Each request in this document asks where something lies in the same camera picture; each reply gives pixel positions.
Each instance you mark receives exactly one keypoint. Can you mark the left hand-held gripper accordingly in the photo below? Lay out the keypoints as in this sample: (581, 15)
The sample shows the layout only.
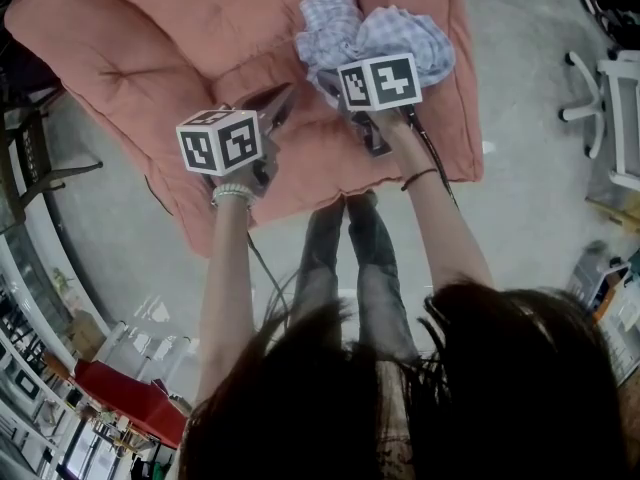
(220, 143)

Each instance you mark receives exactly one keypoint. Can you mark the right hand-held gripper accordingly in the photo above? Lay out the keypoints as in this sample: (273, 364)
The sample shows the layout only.
(380, 83)

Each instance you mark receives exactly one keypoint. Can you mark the light blue plaid cloth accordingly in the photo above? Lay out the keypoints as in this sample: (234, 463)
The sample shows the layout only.
(340, 33)

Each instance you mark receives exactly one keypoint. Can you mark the pink padded sofa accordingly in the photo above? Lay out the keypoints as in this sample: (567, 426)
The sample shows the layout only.
(150, 53)

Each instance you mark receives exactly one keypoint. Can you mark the person's right forearm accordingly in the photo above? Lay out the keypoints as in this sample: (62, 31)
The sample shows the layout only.
(445, 228)

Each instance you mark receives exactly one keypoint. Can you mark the person's left forearm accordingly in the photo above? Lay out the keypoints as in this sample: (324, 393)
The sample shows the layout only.
(225, 293)

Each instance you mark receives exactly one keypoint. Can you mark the black wrist band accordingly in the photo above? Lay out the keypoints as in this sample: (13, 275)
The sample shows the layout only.
(417, 177)

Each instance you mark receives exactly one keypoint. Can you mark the person's grey trousers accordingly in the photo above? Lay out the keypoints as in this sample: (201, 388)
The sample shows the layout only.
(375, 278)

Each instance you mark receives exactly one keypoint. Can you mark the white mesh office chair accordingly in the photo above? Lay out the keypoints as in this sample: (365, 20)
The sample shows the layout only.
(620, 118)

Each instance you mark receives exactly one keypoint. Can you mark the black metal side table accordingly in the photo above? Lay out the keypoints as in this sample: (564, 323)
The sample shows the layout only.
(30, 158)

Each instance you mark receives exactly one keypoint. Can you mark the small green plant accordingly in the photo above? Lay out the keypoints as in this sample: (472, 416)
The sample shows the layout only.
(63, 279)

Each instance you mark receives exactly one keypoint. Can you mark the white curved counter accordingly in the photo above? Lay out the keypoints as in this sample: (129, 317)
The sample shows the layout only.
(45, 278)

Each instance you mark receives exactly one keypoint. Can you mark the clear plastic storage box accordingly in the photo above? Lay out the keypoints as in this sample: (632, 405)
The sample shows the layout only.
(595, 278)

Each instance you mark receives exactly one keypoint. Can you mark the red cloth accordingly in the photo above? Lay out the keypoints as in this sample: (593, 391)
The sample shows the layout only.
(130, 403)

